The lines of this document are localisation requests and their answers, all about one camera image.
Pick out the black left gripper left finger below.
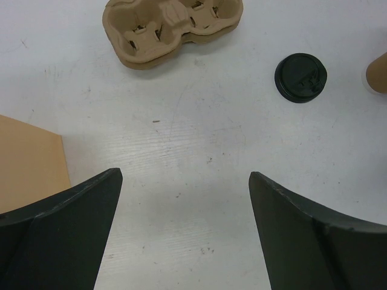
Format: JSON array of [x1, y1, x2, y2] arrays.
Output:
[[1, 168, 123, 289]]

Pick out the brown paper bag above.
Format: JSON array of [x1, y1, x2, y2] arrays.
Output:
[[0, 115, 71, 214]]

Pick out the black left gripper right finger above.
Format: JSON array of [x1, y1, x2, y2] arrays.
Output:
[[249, 172, 386, 289]]

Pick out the black plastic lid stack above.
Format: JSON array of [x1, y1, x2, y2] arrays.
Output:
[[274, 53, 328, 103]]

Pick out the stacked brown paper cups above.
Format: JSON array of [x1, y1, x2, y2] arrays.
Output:
[[362, 53, 387, 95]]

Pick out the brown pulp cup carrier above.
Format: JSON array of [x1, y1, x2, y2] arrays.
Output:
[[102, 1, 243, 70]]

